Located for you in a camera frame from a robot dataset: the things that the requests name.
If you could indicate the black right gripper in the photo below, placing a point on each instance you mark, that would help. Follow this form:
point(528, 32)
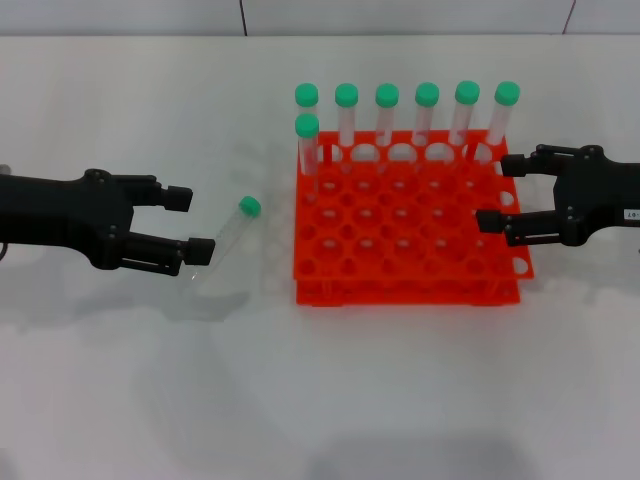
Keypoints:
point(595, 195)

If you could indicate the green-capped clear test tube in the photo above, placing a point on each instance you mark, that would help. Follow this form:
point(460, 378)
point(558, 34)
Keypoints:
point(307, 126)
point(387, 95)
point(507, 93)
point(467, 92)
point(227, 232)
point(346, 95)
point(306, 95)
point(427, 94)

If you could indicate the orange test tube rack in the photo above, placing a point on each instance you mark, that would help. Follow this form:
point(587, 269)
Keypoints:
point(400, 230)

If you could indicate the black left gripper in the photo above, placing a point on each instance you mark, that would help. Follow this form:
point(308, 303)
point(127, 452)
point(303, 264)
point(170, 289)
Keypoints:
point(55, 215)

